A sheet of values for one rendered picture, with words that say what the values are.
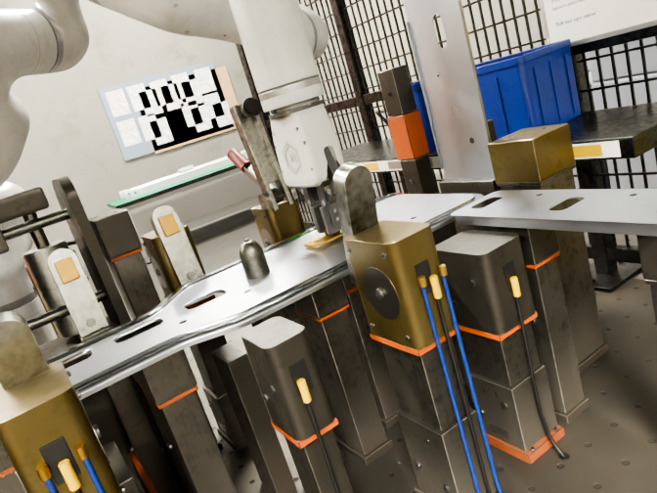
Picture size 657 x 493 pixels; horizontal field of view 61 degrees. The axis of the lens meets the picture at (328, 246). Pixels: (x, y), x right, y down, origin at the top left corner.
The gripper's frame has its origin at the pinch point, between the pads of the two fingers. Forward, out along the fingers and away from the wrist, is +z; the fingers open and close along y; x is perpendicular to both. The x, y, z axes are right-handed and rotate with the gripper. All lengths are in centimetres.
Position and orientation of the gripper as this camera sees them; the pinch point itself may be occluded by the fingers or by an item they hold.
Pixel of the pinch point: (328, 216)
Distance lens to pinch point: 78.9
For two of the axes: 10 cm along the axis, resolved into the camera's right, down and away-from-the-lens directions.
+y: 5.2, 0.8, -8.5
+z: 2.9, 9.2, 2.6
